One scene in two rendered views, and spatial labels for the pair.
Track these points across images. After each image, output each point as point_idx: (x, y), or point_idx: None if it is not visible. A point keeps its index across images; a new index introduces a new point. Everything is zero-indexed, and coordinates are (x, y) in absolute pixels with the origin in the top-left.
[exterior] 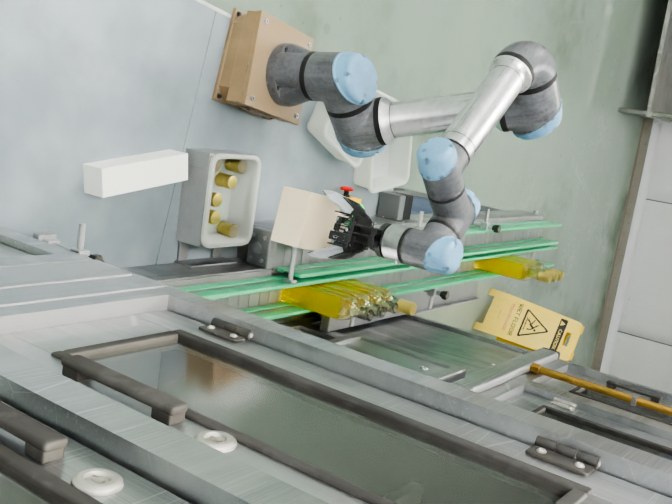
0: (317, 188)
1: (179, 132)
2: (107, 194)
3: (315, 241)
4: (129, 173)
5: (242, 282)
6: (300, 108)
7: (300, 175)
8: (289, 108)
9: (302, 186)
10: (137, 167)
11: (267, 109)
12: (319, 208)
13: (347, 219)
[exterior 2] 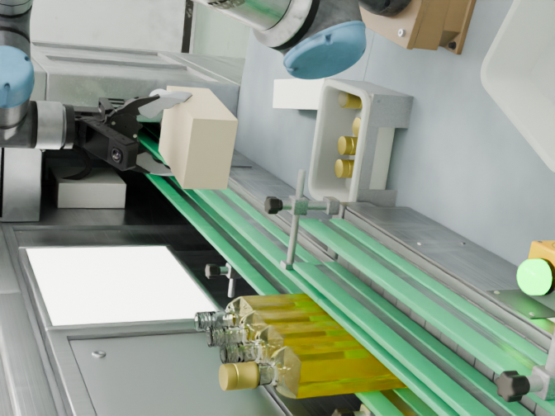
0: (549, 214)
1: (361, 60)
2: (275, 105)
3: (168, 153)
4: (286, 88)
5: (286, 243)
6: (412, 21)
7: (512, 171)
8: (395, 20)
9: (515, 195)
10: (291, 83)
11: (364, 21)
12: (171, 110)
13: (116, 108)
